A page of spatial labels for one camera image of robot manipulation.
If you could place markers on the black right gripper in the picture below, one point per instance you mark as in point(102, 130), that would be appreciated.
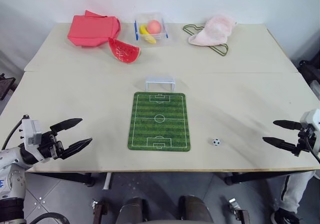
point(305, 138)

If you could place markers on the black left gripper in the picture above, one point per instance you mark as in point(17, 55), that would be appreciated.
point(50, 145)

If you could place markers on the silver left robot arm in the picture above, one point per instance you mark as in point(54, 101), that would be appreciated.
point(10, 159)

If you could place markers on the small soccer ball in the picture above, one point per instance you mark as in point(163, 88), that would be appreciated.
point(216, 142)

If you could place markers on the green soccer field mat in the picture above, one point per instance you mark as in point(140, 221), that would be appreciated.
point(160, 129)

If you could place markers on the black table leg bar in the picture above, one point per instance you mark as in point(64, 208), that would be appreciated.
point(252, 177)

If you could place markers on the white table leg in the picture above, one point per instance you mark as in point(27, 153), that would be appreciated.
point(108, 180)

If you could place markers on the grey trouser leg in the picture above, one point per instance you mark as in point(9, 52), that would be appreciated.
point(291, 191)

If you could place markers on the black equipment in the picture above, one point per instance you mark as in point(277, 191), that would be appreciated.
point(310, 74)

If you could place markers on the dark floor stand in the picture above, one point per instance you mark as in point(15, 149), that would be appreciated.
point(6, 85)

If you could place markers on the black shoe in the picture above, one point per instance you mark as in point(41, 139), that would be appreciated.
point(283, 217)

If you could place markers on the dark rounded shape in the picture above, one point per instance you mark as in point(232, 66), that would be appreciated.
point(132, 211)
point(196, 210)

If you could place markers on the red watermelon slice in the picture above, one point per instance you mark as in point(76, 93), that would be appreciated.
point(122, 51)

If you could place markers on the white miniature goal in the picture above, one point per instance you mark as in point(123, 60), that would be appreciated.
point(160, 79)

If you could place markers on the red folded cloth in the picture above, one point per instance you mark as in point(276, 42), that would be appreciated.
point(90, 29)

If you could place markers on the pink towel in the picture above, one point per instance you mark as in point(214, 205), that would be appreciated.
point(215, 32)

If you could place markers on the yellow banana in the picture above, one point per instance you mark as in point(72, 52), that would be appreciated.
point(150, 38)

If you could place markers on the pink peach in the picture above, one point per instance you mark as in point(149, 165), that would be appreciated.
point(154, 26)

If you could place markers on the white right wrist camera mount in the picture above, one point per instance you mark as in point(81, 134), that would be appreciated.
point(310, 118)

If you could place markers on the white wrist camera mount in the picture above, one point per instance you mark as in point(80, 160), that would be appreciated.
point(310, 118)
point(31, 134)

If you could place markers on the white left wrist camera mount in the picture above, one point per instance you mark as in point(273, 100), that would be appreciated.
point(31, 134)

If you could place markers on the metal clamp bracket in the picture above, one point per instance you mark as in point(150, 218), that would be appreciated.
point(240, 211)
point(99, 211)

